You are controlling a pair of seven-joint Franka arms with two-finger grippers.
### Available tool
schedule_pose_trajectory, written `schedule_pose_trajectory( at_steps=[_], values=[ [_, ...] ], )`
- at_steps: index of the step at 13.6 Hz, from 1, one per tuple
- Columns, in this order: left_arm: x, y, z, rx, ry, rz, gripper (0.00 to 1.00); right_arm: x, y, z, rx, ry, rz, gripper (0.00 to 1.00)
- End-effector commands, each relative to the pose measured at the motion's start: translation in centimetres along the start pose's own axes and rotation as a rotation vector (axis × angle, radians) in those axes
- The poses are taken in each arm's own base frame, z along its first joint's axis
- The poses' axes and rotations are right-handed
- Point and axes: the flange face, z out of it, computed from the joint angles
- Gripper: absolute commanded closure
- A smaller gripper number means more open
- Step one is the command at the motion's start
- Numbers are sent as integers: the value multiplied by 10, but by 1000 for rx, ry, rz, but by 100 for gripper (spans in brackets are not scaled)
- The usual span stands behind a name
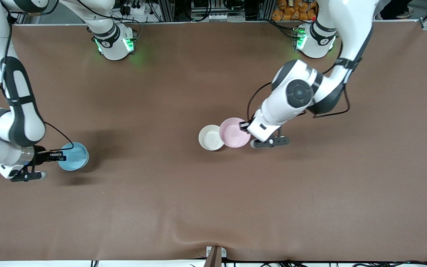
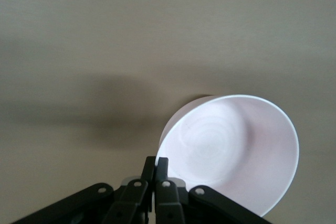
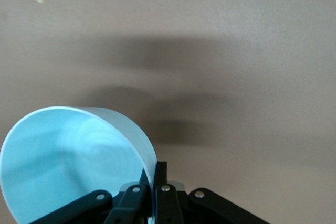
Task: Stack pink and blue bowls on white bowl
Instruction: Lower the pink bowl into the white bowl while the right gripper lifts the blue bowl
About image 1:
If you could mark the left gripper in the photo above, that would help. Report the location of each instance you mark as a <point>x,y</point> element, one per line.
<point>244,126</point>

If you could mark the white power strip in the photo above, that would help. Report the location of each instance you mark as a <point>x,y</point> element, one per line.
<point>135,9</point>

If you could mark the blue bowl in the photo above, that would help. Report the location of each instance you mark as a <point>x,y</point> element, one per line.
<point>75,157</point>

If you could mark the pink bowl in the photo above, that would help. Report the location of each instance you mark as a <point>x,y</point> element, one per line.
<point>234,133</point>

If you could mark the orange snack packets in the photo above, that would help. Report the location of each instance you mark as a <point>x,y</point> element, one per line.
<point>295,10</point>

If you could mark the camera mount post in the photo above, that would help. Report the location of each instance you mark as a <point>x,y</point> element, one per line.
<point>215,256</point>

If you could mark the white bowl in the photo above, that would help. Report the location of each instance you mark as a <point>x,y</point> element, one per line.
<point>209,138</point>

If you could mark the brown table mat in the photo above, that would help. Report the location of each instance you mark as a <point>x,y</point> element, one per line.
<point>213,204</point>

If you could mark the person's shoe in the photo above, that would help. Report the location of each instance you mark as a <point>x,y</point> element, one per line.
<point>402,14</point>

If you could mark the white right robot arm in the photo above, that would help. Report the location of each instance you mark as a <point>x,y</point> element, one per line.
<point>20,126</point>

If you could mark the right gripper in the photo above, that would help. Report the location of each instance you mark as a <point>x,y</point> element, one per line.
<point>42,157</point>

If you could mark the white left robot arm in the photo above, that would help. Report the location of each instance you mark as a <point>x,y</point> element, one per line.
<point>347,22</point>

